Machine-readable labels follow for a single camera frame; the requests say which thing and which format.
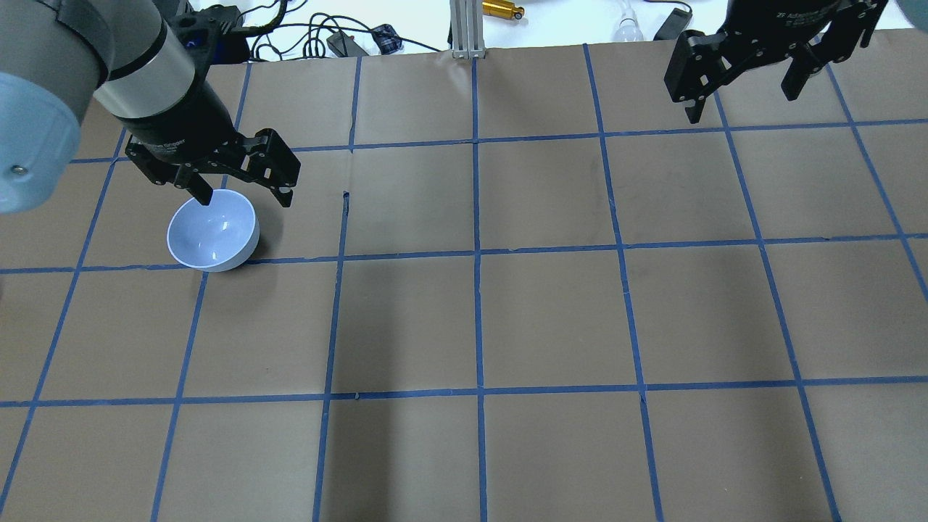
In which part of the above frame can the black cable bundle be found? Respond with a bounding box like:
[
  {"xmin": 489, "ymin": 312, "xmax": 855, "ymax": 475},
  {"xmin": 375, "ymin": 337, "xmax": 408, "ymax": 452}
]
[{"xmin": 239, "ymin": 0, "xmax": 443, "ymax": 62}]

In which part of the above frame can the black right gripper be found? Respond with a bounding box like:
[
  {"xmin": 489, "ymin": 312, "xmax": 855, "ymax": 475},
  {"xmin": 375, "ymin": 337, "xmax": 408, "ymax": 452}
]
[{"xmin": 663, "ymin": 1, "xmax": 889, "ymax": 125}]

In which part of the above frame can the brass cylinder tool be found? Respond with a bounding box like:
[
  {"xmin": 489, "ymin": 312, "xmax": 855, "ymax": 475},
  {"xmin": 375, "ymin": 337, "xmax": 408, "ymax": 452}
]
[{"xmin": 481, "ymin": 0, "xmax": 525, "ymax": 20}]

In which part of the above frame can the black power adapter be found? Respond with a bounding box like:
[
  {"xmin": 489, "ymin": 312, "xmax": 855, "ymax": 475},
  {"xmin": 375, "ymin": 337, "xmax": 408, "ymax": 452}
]
[{"xmin": 326, "ymin": 30, "xmax": 369, "ymax": 57}]

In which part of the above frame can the aluminium frame post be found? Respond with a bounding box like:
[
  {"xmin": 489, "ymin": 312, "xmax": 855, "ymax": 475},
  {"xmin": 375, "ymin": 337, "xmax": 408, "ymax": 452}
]
[{"xmin": 449, "ymin": 0, "xmax": 485, "ymax": 59}]

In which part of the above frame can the white light bulb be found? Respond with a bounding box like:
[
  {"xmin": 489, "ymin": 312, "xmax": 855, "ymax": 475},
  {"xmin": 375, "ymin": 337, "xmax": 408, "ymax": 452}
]
[{"xmin": 613, "ymin": 1, "xmax": 645, "ymax": 43}]

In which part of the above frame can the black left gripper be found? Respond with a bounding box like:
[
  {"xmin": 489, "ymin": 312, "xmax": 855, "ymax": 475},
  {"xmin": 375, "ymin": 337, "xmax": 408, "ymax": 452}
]
[{"xmin": 125, "ymin": 73, "xmax": 301, "ymax": 208}]

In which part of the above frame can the blue bowl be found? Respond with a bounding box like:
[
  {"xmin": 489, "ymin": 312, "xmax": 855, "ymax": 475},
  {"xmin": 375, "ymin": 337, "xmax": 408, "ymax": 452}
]
[{"xmin": 165, "ymin": 189, "xmax": 260, "ymax": 272}]

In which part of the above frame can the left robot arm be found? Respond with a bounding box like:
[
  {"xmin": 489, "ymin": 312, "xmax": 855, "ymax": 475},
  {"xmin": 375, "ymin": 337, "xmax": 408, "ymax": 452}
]
[{"xmin": 1, "ymin": 1, "xmax": 301, "ymax": 214}]

